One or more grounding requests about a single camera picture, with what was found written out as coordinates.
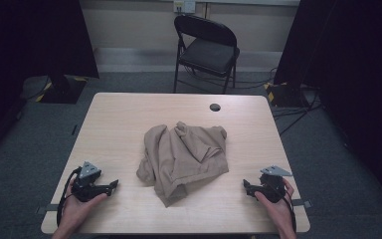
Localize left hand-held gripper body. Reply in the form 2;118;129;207
71;160;111;203

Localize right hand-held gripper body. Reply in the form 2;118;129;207
258;164;293;204

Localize beige garment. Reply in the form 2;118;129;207
135;120;230;208

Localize person's right hand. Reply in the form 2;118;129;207
254;178;295;231

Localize person's left hand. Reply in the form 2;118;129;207
61;178;109;230

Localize black stand base yellow stripes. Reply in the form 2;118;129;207
264;81;314;109
34;75;90;105

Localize black folding chair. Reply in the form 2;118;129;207
172;14;241;96

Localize black curtain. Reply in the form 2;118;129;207
0;0;100;162
273;0;382;213

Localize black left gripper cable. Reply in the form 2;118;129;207
56;166;82;227

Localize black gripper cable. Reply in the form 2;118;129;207
56;166;82;227
282;193;298;233

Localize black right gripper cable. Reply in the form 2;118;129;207
282;193;298;233

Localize grey strap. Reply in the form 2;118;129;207
290;198;313;209
35;203;62;215

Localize white wall socket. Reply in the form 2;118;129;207
173;0;197;15

